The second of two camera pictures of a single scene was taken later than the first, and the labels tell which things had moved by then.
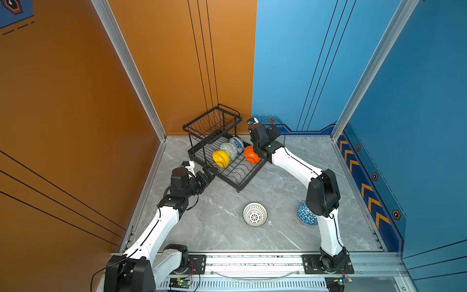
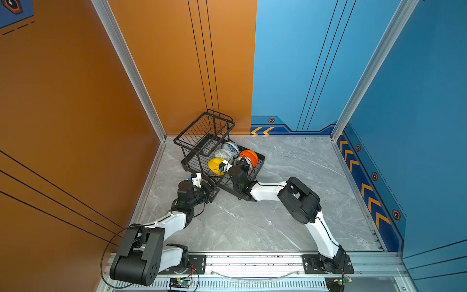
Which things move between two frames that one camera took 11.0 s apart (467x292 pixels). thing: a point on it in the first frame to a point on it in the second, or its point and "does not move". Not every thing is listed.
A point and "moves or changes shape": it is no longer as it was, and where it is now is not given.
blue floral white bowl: [238, 143] to [230, 148]
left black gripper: [208, 178] to [209, 192]
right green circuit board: [342, 280] does not move
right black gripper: [276, 134] to [245, 166]
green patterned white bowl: [230, 148] to [224, 154]
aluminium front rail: [284, 273] does not move
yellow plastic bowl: [221, 157] moves or changes shape
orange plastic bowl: [250, 156] moves or changes shape
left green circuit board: [180, 283] does not move
